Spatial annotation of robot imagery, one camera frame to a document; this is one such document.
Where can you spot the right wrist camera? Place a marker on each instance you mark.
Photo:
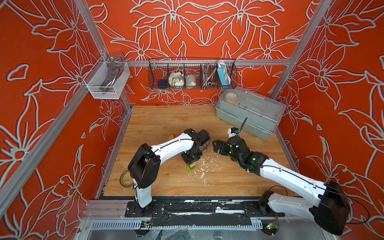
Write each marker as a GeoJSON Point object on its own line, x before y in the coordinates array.
{"type": "Point", "coordinates": [233, 132]}

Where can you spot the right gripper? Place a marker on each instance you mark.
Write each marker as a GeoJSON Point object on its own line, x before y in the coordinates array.
{"type": "Point", "coordinates": [224, 145]}

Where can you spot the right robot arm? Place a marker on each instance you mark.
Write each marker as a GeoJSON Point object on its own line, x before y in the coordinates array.
{"type": "Point", "coordinates": [324, 203]}

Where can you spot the grey lidded storage box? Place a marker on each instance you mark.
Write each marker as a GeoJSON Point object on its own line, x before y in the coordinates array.
{"type": "Point", "coordinates": [251, 112]}

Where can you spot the lime green lego brick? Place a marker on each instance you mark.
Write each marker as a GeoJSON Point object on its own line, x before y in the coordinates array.
{"type": "Point", "coordinates": [189, 169]}

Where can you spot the light blue box in basket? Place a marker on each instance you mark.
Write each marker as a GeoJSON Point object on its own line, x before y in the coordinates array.
{"type": "Point", "coordinates": [223, 73]}

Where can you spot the tape roll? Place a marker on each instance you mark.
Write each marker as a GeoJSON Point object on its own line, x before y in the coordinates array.
{"type": "Point", "coordinates": [123, 180]}

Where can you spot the black wire basket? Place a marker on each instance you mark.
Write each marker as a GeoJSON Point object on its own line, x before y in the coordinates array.
{"type": "Point", "coordinates": [199, 73]}

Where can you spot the clear plastic bin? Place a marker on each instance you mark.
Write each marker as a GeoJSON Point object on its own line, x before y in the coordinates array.
{"type": "Point", "coordinates": [108, 78]}

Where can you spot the white cloth in basket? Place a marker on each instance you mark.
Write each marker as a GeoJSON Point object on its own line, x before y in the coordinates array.
{"type": "Point", "coordinates": [176, 80]}

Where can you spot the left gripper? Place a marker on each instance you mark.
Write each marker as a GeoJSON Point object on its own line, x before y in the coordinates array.
{"type": "Point", "coordinates": [189, 161]}

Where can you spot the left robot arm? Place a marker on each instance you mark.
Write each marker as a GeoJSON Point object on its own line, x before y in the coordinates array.
{"type": "Point", "coordinates": [145, 164]}

